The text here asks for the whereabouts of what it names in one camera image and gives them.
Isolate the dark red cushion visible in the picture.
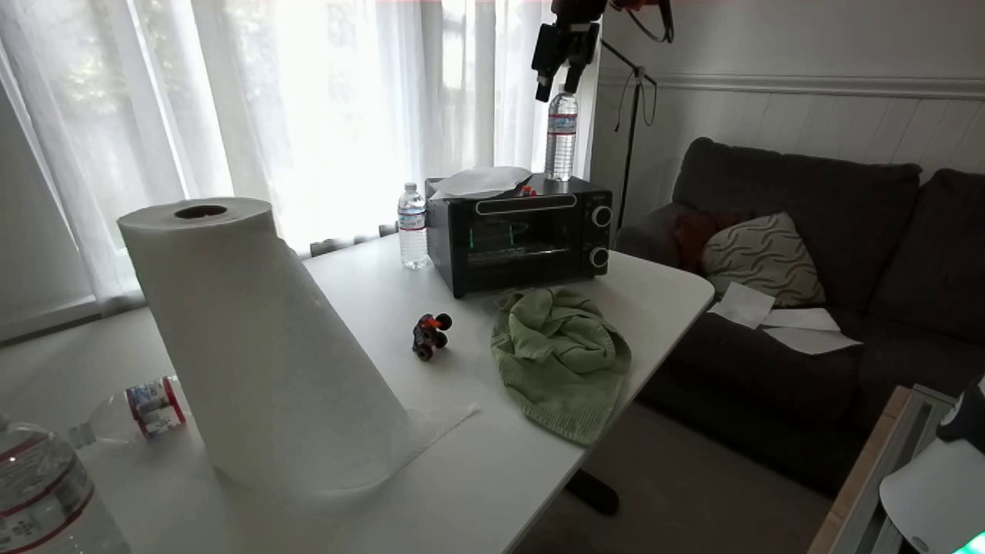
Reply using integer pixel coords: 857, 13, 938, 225
672, 211, 724, 270

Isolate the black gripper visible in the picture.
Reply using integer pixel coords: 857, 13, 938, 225
532, 0, 610, 104

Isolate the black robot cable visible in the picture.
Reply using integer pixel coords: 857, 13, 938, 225
613, 0, 676, 46

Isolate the beige patterned pillow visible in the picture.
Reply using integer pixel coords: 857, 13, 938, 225
703, 211, 828, 312

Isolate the wooden framed robot stand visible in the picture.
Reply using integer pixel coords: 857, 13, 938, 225
806, 381, 956, 554

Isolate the white paper towel roll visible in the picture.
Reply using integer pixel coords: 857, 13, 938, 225
116, 193, 484, 505

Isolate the lying clear plastic bottle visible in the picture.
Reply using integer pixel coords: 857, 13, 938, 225
65, 374, 191, 452

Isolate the tall clear water bottle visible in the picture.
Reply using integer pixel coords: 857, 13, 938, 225
541, 89, 582, 184

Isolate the black toaster oven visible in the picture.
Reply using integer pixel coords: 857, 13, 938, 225
423, 172, 615, 301

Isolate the white sheer curtain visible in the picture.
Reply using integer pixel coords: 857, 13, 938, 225
0, 0, 610, 347

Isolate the white paper towel sheet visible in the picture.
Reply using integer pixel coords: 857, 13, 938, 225
429, 168, 536, 204

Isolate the water bottle with red label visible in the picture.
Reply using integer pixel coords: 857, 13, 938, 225
0, 414, 133, 554

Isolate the green cloth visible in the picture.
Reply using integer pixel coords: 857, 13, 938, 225
490, 287, 633, 450

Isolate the small red black toy car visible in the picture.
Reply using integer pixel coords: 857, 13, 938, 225
410, 312, 456, 364

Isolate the small clear water bottle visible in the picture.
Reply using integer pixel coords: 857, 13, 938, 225
393, 181, 430, 274

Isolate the thin black tripod stand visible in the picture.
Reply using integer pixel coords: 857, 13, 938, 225
597, 39, 660, 235

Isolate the dark grey sofa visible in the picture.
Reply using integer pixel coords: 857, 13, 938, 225
613, 137, 985, 503

